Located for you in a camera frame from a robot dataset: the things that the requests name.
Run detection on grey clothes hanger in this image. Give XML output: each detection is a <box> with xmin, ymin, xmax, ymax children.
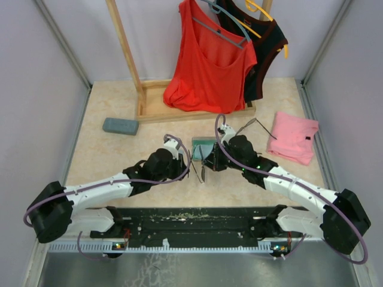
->
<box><xmin>191</xmin><ymin>1</ymin><xmax>252</xmax><ymax>50</ymax></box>

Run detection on grey glasses case green lining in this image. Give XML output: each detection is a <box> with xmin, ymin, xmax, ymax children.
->
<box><xmin>191</xmin><ymin>137</ymin><xmax>216</xmax><ymax>152</ymax></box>

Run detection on folded pink t-shirt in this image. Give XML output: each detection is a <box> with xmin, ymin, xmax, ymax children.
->
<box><xmin>266</xmin><ymin>111</ymin><xmax>319</xmax><ymax>166</ymax></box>

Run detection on black frame eyeglasses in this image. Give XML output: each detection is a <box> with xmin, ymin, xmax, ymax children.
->
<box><xmin>189</xmin><ymin>145</ymin><xmax>206</xmax><ymax>184</ymax></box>

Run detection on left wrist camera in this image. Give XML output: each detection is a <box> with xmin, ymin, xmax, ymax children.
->
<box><xmin>163</xmin><ymin>138</ymin><xmax>181</xmax><ymax>160</ymax></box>

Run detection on thin metal frame sunglasses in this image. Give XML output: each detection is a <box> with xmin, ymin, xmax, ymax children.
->
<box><xmin>235</xmin><ymin>117</ymin><xmax>277</xmax><ymax>140</ymax></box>

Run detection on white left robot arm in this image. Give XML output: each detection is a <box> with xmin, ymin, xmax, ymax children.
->
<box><xmin>23</xmin><ymin>148</ymin><xmax>191</xmax><ymax>243</ymax></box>

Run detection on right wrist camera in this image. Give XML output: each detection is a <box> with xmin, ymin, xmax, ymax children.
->
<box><xmin>217</xmin><ymin>124</ymin><xmax>236</xmax><ymax>144</ymax></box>

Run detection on red tank top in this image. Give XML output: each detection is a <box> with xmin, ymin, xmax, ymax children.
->
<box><xmin>163</xmin><ymin>1</ymin><xmax>257</xmax><ymax>114</ymax></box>

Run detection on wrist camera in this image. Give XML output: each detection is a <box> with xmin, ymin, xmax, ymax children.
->
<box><xmin>217</xmin><ymin>124</ymin><xmax>236</xmax><ymax>144</ymax></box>
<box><xmin>163</xmin><ymin>138</ymin><xmax>181</xmax><ymax>160</ymax></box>

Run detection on yellow clothes hanger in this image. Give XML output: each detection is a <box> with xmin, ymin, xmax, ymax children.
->
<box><xmin>244</xmin><ymin>0</ymin><xmax>289</xmax><ymax>59</ymax></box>

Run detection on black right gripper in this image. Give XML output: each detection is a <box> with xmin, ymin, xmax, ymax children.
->
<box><xmin>202</xmin><ymin>141</ymin><xmax>246</xmax><ymax>172</ymax></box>

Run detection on wooden clothes rack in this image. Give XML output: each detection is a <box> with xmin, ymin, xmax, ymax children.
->
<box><xmin>105</xmin><ymin>0</ymin><xmax>273</xmax><ymax>123</ymax></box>

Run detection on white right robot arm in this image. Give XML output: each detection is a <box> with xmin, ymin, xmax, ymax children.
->
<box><xmin>203</xmin><ymin>135</ymin><xmax>371</xmax><ymax>255</ymax></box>

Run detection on black maroon-trimmed tank top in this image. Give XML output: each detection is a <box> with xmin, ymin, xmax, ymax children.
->
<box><xmin>218</xmin><ymin>0</ymin><xmax>288</xmax><ymax>103</ymax></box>

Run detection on blue-grey glasses case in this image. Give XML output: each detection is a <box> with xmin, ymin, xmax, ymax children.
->
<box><xmin>102</xmin><ymin>118</ymin><xmax>139</xmax><ymax>136</ymax></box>

